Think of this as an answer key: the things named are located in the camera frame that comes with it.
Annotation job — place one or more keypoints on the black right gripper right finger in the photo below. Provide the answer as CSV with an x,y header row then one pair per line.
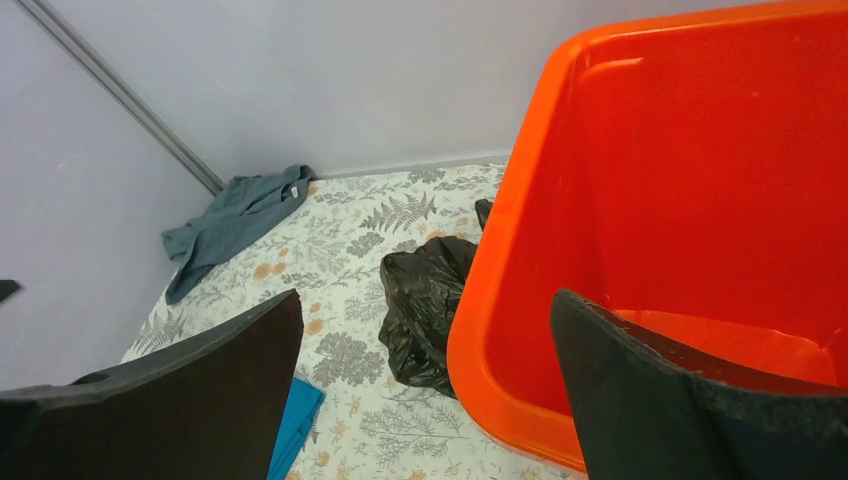
x,y
646,406

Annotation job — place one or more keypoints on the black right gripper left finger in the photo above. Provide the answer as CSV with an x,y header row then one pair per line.
x,y
207,407

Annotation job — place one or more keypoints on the black plastic trash bag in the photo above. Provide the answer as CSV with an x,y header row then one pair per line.
x,y
423,289

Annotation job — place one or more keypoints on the orange plastic trash bin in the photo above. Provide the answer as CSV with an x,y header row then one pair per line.
x,y
687,173

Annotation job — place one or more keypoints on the bright blue folded cloth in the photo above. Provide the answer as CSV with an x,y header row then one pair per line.
x,y
301,408

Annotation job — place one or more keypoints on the floral patterned table mat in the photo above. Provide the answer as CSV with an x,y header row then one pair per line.
x,y
329,250

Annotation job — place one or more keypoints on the grey-blue crumpled cloth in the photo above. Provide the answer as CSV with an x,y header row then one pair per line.
x,y
246,209

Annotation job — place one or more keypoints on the left aluminium corner post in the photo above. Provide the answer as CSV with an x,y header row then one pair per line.
x,y
49,19

